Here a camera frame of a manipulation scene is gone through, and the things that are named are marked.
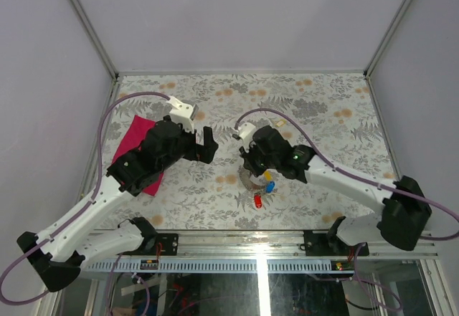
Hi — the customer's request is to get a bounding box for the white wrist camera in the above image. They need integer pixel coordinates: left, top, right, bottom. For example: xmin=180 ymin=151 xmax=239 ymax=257
xmin=232 ymin=122 xmax=257 ymax=145
xmin=167 ymin=96 xmax=199 ymax=133

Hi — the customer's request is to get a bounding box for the blue key tag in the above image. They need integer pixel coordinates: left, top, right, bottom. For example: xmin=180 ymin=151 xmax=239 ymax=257
xmin=265 ymin=181 xmax=275 ymax=193

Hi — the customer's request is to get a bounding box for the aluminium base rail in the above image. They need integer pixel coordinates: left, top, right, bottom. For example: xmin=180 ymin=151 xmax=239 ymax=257
xmin=53 ymin=228 xmax=438 ymax=258

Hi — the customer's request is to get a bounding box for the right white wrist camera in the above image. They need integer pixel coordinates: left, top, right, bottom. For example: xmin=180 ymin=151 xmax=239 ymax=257
xmin=232 ymin=122 xmax=257 ymax=145

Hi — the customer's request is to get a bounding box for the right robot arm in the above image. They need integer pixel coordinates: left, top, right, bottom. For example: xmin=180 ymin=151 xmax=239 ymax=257
xmin=233 ymin=123 xmax=432 ymax=255

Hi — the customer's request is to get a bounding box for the white slotted cable duct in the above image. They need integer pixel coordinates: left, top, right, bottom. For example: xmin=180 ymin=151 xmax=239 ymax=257
xmin=85 ymin=258 xmax=333 ymax=274

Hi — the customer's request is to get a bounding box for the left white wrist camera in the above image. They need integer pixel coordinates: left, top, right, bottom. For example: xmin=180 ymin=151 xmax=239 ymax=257
xmin=167 ymin=96 xmax=199 ymax=133

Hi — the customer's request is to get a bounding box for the pink folded cloth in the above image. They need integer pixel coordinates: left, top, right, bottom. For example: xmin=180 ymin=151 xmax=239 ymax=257
xmin=111 ymin=115 xmax=166 ymax=197

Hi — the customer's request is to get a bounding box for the metal spiral keyring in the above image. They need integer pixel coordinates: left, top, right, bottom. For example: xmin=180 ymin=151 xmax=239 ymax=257
xmin=239 ymin=169 xmax=270 ymax=191

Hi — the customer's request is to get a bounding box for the yellow key tag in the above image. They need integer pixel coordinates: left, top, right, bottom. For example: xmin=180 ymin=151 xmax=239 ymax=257
xmin=264 ymin=171 xmax=273 ymax=181

